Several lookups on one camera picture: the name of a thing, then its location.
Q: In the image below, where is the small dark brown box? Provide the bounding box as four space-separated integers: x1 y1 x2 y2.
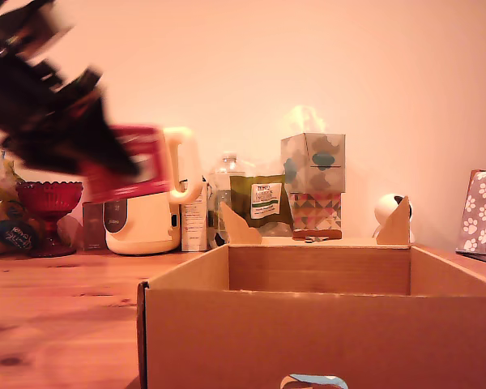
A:
81 201 108 251

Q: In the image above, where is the red AeroPress filter carton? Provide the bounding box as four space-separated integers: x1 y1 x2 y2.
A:
81 124 173 204

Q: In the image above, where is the grey paw print cloth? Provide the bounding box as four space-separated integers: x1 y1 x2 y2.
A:
454 167 486 258

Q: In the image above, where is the clear plastic water bottle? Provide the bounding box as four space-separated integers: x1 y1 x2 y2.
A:
207 152 249 249

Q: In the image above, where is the triangle pattern box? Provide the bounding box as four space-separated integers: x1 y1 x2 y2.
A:
288 191 343 233

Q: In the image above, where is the white printed carton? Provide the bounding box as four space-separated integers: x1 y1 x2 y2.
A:
180 180 211 253

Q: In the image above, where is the red glass footed bowl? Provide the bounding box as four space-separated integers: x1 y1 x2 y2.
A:
15 180 84 259

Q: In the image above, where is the green labelled food packet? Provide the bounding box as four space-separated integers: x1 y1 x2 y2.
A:
228 173 295 238

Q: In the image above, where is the small white round camera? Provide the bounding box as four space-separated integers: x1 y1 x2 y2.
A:
372 193 416 245

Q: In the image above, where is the clear bag with yellow contents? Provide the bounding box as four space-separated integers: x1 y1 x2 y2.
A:
0 147 40 259

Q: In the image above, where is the flat wooden stand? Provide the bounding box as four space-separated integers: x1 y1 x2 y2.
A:
292 229 343 241

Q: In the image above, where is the cloud print tissue box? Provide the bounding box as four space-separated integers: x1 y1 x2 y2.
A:
279 132 347 195

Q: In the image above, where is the large open cardboard box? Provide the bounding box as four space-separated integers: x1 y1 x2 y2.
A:
136 196 486 389

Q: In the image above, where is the cream electric kettle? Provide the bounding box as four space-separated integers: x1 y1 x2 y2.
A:
104 126 204 256

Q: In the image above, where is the white tissue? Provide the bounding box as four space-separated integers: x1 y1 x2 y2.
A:
283 105 330 135

